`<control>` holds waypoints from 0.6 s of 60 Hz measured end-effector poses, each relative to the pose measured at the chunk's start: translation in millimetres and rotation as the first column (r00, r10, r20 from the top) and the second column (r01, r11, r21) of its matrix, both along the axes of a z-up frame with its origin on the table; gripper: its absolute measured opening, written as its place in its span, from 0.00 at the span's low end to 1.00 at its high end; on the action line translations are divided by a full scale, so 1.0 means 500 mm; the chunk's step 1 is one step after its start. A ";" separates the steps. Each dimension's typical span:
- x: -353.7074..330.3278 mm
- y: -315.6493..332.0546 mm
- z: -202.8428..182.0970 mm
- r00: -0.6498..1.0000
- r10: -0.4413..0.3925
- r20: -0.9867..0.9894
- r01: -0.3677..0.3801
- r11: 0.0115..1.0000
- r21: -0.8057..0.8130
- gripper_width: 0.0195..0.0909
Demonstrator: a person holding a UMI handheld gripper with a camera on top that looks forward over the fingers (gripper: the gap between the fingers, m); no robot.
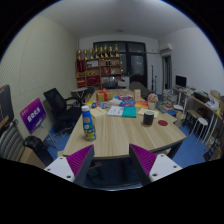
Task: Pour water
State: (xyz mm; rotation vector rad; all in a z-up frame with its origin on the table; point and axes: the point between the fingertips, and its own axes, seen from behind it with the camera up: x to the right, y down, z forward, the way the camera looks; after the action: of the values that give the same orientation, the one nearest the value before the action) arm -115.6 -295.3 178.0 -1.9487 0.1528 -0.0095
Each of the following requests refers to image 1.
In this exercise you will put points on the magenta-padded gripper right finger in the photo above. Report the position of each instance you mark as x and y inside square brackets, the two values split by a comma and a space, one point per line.
[163, 166]

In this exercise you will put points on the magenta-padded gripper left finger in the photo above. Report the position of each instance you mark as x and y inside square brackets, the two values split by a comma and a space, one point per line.
[58, 166]

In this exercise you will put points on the blue drink bottle white cap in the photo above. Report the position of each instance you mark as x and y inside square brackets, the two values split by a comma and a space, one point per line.
[88, 125]

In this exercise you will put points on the black bag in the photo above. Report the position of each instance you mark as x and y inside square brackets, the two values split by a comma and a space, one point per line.
[36, 148]

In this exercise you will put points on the flat round red coaster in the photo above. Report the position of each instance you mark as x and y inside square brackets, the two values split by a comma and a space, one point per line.
[162, 123]

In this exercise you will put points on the black mug white inside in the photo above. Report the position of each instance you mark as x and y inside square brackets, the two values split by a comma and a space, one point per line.
[148, 118]

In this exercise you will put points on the grey striped chair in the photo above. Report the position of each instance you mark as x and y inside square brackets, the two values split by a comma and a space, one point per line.
[10, 143]

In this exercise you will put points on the black office chair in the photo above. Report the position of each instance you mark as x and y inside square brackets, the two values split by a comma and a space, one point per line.
[61, 111]

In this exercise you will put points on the large yellow paper envelope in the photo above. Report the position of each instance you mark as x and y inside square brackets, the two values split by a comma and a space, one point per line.
[148, 112]

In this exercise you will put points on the white round stool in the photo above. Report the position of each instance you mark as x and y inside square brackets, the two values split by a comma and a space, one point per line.
[200, 121]

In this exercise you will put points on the purple sign on easel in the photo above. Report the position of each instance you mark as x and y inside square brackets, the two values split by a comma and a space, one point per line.
[32, 115]

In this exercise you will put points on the brown wooden stool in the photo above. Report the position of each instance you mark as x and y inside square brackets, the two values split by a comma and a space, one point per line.
[191, 114]

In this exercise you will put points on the teal book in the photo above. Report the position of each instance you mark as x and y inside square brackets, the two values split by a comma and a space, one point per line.
[129, 112]

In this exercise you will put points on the orange book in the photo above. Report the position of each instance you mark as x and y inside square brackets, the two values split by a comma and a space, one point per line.
[141, 104]

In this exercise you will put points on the yellow paper sheet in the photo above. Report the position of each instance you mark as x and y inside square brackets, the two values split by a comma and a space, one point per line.
[97, 112]

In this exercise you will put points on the stack of books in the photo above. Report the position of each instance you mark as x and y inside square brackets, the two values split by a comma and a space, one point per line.
[170, 98]

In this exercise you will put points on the pink flowers in white pot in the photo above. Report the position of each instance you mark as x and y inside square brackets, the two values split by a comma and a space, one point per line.
[152, 98]

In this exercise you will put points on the blue booklet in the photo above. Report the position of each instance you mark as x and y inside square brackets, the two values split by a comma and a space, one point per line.
[127, 103]

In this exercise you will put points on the wooden side desk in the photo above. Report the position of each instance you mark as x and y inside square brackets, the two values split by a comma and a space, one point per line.
[206, 106]

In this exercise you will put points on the black printer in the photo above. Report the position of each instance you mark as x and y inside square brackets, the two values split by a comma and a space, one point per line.
[201, 97]

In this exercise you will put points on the pink box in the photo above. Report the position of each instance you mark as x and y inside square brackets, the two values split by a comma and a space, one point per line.
[125, 97]

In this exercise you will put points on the small round dark table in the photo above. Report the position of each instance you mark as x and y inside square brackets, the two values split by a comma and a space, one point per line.
[79, 90]

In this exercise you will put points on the dark framed board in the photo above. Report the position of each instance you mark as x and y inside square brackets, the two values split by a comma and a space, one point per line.
[6, 105]

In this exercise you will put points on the brown armchair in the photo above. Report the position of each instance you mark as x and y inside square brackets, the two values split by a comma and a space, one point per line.
[139, 88]

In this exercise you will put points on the yellow gift box red ribbon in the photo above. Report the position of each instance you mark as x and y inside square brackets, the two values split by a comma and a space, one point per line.
[104, 96]

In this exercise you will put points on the black computer monitor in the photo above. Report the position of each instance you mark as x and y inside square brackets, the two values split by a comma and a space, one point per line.
[181, 81]

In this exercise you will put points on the cardboard box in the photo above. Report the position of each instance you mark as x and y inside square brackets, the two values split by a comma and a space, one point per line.
[215, 94]

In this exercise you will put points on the wooden shelf unit with trophies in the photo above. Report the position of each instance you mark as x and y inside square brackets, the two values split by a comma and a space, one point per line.
[98, 71]

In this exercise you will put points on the white wall air conditioner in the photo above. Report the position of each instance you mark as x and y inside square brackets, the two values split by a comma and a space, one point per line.
[166, 48]

